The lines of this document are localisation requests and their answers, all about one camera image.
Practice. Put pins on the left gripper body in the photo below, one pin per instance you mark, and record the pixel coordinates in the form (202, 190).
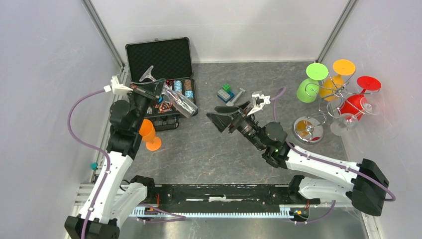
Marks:
(140, 103)

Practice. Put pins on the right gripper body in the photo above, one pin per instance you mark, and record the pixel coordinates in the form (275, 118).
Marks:
(248, 128)

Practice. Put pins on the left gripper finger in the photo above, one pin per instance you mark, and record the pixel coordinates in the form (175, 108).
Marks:
(156, 85)
(146, 93)

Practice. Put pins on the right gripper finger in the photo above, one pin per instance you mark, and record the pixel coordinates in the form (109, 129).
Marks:
(241, 109)
(222, 121)

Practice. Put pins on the orange wine glass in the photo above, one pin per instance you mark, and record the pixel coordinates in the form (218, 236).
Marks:
(148, 133)

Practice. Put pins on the clear wine glass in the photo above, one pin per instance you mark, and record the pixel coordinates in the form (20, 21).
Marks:
(343, 124)
(181, 103)

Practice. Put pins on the green wine glass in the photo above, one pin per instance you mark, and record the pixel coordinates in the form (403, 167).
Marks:
(308, 89)

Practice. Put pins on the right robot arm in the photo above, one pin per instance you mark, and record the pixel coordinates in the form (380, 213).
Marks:
(363, 184)

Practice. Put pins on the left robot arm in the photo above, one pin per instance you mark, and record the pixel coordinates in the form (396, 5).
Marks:
(102, 215)

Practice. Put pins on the chrome wine glass rack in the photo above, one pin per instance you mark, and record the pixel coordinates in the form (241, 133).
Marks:
(310, 129)

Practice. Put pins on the yellow-orange wine glass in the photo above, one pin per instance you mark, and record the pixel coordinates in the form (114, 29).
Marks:
(339, 76)

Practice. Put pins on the red wine glass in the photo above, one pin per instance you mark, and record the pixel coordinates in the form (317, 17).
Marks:
(360, 104)

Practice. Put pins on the clear wine glass on rack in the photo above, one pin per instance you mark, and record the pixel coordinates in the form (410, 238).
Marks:
(343, 124)

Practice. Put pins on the long grey toy brick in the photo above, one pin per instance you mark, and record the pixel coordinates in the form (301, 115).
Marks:
(232, 102)

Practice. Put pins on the blue grey toy brick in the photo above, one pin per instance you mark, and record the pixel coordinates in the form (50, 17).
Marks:
(225, 96)

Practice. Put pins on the green toy brick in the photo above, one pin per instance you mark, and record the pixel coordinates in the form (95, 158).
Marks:
(226, 87)

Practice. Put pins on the black poker chip case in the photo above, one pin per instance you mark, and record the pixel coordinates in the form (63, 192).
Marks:
(169, 59)

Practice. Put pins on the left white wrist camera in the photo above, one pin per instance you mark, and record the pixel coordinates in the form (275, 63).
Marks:
(116, 87)

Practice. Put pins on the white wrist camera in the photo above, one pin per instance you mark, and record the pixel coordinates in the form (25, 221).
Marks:
(116, 87)
(259, 100)

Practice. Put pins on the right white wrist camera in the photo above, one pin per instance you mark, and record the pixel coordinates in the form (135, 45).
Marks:
(259, 100)

